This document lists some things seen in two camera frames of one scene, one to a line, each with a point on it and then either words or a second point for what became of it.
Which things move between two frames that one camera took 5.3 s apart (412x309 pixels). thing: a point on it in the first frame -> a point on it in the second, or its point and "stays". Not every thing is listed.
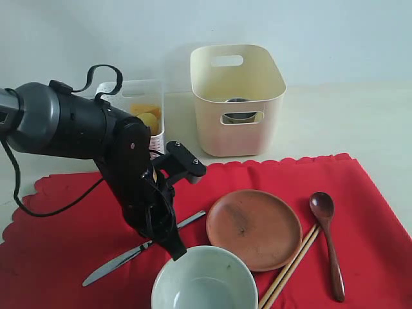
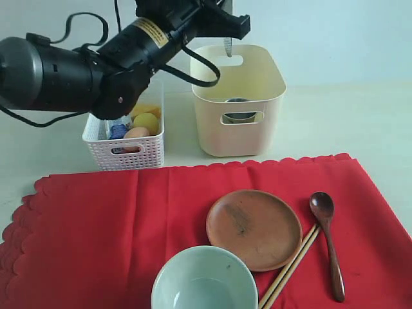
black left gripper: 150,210 -> 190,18
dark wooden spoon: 322,208 stays
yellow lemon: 150,120 stays
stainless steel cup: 238,117 stays
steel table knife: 104,271 -> 227,42
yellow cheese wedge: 138,109 stays
